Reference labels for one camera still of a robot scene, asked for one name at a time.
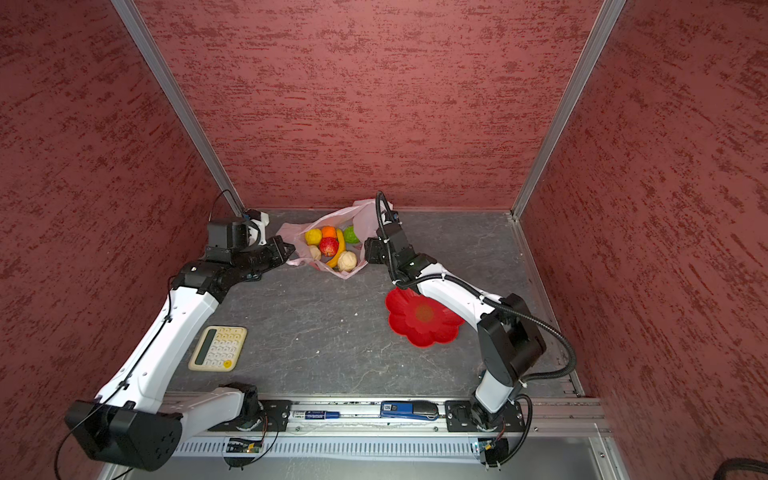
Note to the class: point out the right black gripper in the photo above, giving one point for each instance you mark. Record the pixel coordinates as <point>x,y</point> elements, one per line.
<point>373,246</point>

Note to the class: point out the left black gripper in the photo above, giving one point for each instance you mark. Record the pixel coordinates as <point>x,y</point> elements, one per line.
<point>275,244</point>

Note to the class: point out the pink plastic bag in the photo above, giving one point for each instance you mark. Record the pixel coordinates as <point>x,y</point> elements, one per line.
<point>361,215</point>

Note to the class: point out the fake red apple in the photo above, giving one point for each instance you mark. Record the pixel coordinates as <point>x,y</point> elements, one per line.
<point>329,247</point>

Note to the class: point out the fake orange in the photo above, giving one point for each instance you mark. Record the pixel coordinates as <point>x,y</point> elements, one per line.
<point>329,232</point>

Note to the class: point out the red flower-shaped plastic bowl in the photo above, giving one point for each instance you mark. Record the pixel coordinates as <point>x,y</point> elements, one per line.
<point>421,320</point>

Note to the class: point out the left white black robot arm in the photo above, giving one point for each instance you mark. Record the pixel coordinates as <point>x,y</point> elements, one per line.
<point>125,424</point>

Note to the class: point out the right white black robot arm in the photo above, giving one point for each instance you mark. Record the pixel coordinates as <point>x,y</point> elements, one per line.
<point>511,340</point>

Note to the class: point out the fake small tan fruit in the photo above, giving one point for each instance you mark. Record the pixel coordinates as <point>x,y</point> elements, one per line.
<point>315,252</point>

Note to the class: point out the fake yellow lemon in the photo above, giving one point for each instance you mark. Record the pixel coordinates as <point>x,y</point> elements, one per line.
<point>313,237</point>

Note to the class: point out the fake yellow banana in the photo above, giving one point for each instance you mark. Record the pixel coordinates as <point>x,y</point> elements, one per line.
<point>332,262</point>

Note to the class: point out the cream yellow calculator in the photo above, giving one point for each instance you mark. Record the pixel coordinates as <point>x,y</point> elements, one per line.
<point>218,349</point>

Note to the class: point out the blue black stapler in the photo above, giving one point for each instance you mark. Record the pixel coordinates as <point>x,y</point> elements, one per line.
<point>413,410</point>

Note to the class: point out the blue marker pen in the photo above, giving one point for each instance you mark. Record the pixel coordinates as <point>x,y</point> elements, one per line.
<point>315,415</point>

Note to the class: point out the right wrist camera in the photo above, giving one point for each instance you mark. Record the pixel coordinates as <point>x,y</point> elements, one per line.
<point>386,214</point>

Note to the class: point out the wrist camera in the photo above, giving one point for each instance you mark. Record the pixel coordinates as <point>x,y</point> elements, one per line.
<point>386,214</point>
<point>258,222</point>

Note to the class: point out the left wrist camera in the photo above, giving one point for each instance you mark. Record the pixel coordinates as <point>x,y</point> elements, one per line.
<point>258,222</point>

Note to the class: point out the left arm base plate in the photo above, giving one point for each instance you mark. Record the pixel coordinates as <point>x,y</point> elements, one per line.
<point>273,417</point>

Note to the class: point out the left aluminium corner post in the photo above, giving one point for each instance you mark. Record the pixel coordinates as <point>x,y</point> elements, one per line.
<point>135,25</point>

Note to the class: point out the aluminium corner post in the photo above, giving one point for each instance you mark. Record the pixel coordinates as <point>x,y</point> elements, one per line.
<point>600,32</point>
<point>135,25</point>

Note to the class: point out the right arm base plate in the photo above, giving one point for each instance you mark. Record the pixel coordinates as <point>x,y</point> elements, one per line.
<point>471,416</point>

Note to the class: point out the perforated metal front rail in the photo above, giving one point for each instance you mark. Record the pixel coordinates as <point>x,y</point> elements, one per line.
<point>440,449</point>

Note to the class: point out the right aluminium corner post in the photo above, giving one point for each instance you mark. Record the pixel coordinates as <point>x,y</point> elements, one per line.
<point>600,32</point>

